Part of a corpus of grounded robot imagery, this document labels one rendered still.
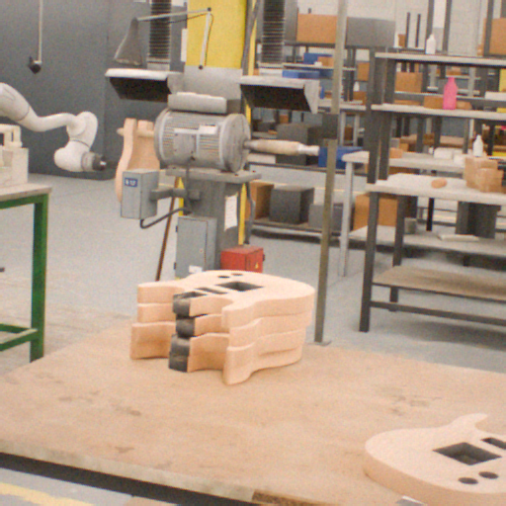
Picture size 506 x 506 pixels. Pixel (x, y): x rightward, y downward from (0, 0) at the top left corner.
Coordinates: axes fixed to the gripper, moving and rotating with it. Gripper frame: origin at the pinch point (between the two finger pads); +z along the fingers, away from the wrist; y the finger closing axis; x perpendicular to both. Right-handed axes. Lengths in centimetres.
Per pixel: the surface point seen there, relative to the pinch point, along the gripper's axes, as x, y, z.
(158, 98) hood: 33.0, -3.6, 5.7
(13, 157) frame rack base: -2, -1, -66
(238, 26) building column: 80, -73, 10
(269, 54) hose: 55, 13, 64
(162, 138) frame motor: 13.6, 20.4, 22.5
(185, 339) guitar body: -45, 222, 137
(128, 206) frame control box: -17.2, 39.1, 20.3
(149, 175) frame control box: -3.2, 34.5, 25.8
